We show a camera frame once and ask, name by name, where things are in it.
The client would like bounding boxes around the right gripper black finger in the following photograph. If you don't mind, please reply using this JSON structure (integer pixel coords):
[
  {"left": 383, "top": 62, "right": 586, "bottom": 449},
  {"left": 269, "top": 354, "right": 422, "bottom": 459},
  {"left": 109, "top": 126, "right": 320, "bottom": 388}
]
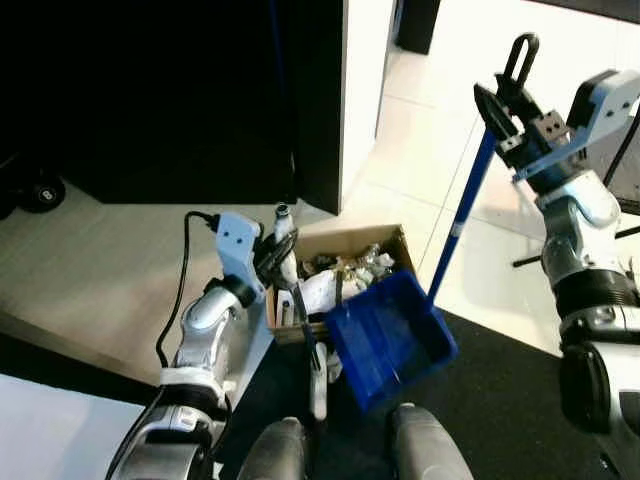
[
  {"left": 473, "top": 82, "right": 517, "bottom": 141},
  {"left": 496, "top": 72, "right": 543, "bottom": 123}
]

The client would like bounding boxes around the blue broom stick black loop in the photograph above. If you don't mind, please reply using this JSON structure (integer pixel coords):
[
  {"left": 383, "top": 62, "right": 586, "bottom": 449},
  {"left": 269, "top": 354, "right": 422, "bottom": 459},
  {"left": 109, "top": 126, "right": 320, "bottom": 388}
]
[{"left": 427, "top": 33, "right": 542, "bottom": 307}]

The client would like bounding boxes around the blue dustpan with long handle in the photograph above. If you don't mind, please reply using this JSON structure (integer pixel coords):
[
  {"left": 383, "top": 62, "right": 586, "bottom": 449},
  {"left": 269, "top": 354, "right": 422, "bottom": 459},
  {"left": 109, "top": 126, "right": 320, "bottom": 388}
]
[{"left": 272, "top": 203, "right": 459, "bottom": 421}]

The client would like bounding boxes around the dark ribbed floor mat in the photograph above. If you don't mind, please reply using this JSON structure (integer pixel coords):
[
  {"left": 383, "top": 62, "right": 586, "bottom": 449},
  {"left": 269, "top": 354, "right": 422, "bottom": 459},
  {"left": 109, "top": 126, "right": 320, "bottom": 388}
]
[{"left": 528, "top": 0, "right": 640, "bottom": 27}]

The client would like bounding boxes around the black floor mat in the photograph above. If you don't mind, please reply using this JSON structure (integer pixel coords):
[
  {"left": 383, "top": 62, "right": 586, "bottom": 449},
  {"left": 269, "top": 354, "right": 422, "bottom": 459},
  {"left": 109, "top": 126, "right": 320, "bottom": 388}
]
[{"left": 0, "top": 306, "right": 640, "bottom": 480}]

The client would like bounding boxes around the white plastic bag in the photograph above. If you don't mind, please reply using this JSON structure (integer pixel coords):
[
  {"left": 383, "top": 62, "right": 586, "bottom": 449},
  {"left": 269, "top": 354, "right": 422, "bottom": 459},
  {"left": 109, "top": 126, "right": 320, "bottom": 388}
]
[{"left": 298, "top": 270, "right": 349, "bottom": 317}]

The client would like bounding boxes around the brown cardboard box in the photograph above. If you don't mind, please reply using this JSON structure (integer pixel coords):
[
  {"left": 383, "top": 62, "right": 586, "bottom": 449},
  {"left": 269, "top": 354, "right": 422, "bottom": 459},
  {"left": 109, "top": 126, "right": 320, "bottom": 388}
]
[{"left": 264, "top": 224, "right": 417, "bottom": 343}]

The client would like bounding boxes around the clear plastic bottle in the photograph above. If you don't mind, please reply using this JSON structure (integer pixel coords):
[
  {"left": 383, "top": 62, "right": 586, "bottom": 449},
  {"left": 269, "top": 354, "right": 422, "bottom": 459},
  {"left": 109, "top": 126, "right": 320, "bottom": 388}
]
[{"left": 340, "top": 244, "right": 397, "bottom": 283}]

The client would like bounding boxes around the grey left robot leg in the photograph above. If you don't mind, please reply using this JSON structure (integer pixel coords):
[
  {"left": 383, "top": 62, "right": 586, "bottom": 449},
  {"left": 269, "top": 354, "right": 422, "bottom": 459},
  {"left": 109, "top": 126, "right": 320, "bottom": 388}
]
[{"left": 234, "top": 416, "right": 312, "bottom": 480}]

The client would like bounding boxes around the grey robot leg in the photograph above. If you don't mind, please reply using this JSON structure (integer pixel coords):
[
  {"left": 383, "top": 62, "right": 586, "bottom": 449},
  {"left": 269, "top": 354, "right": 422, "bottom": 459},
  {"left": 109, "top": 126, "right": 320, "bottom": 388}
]
[
  {"left": 389, "top": 402, "right": 477, "bottom": 480},
  {"left": 234, "top": 416, "right": 312, "bottom": 480}
]

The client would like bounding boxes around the black cabinet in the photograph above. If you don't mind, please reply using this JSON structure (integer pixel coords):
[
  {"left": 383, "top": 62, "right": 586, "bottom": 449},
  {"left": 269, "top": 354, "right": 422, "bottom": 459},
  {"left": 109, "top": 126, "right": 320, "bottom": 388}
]
[{"left": 0, "top": 0, "right": 347, "bottom": 217}]

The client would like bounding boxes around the grey right robot leg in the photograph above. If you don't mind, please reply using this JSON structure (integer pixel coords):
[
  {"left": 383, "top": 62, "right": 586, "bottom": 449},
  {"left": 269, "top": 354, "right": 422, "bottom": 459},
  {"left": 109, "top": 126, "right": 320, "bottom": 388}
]
[{"left": 389, "top": 402, "right": 477, "bottom": 480}]

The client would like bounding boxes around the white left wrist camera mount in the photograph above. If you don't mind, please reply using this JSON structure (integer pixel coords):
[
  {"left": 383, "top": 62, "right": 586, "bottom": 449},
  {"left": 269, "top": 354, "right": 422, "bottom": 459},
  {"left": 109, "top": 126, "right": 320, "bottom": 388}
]
[{"left": 214, "top": 211, "right": 264, "bottom": 301}]

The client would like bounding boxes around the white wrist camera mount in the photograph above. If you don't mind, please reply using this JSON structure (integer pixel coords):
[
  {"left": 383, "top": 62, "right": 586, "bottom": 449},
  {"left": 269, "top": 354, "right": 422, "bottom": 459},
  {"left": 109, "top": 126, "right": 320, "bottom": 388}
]
[
  {"left": 514, "top": 69, "right": 640, "bottom": 183},
  {"left": 214, "top": 211, "right": 264, "bottom": 301}
]

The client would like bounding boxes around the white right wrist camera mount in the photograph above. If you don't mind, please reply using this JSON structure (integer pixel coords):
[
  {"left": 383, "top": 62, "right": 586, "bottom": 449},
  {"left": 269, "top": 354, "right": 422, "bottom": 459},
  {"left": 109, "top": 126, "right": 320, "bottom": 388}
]
[{"left": 514, "top": 69, "right": 640, "bottom": 183}]

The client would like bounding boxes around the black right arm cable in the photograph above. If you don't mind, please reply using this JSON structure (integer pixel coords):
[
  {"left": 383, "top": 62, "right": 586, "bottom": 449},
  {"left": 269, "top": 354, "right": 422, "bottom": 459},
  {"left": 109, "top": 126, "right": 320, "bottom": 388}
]
[{"left": 602, "top": 98, "right": 640, "bottom": 193}]

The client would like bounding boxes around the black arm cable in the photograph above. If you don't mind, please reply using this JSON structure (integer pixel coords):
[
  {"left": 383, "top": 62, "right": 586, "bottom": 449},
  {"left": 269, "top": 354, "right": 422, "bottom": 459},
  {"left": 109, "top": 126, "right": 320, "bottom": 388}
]
[
  {"left": 154, "top": 210, "right": 223, "bottom": 369},
  {"left": 602, "top": 98, "right": 640, "bottom": 193}
]

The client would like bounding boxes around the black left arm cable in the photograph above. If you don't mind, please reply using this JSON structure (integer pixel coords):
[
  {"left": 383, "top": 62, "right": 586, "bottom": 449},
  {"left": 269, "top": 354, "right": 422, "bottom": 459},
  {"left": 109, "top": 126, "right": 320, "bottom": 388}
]
[{"left": 154, "top": 210, "right": 223, "bottom": 369}]

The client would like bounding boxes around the black furniture post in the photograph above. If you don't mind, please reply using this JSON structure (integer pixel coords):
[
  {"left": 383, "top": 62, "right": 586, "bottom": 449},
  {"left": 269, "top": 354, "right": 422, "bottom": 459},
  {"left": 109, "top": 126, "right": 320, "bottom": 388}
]
[{"left": 394, "top": 0, "right": 443, "bottom": 57}]

